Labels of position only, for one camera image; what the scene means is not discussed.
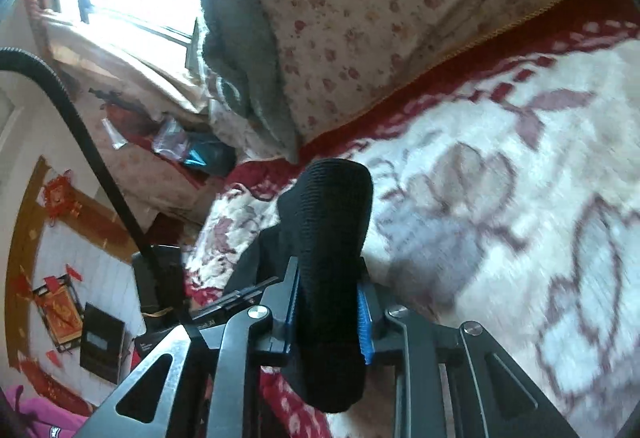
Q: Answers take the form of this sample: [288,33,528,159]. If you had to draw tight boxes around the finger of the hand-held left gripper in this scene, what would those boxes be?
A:
[192,275,282,321]

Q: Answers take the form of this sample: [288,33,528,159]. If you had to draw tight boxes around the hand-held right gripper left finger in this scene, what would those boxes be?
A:
[92,255,301,438]

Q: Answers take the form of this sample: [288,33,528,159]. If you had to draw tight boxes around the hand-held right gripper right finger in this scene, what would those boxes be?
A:
[357,263,571,438]

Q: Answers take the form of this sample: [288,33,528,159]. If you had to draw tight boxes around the black pants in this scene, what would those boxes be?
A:
[227,158,375,414]

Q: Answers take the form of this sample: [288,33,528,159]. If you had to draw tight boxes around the black box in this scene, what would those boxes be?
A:
[80,302,126,384]

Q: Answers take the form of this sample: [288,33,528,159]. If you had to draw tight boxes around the framed red picture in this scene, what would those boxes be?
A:
[32,275,83,354]

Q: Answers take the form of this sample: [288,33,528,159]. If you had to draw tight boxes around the teal plastic bag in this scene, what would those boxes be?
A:
[182,138,236,176]

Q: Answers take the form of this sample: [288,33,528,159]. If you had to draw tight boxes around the red hanging ornament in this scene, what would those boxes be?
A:
[40,173,83,219]

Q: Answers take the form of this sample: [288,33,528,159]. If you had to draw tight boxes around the clear plastic bag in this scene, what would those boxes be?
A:
[150,118,193,159]

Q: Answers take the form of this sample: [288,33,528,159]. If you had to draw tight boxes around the white maroon floral blanket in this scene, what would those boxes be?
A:
[182,0,640,438]

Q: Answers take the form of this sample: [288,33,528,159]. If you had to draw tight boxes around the pink cloth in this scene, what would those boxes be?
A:
[0,383,96,438]

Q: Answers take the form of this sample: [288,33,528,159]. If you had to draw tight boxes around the beige curtain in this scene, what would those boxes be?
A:
[27,0,216,119]

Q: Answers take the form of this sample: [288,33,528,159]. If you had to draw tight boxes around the grey-green knit cloth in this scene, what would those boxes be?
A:
[197,0,303,163]

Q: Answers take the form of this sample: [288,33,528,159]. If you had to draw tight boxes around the floral beige pillow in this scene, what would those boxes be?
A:
[207,0,601,153]

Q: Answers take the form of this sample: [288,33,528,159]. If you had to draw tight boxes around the wooden door frame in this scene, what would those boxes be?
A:
[7,155,138,369]

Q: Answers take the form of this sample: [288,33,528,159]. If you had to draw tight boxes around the black corrugated cable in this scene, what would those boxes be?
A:
[0,48,153,259]

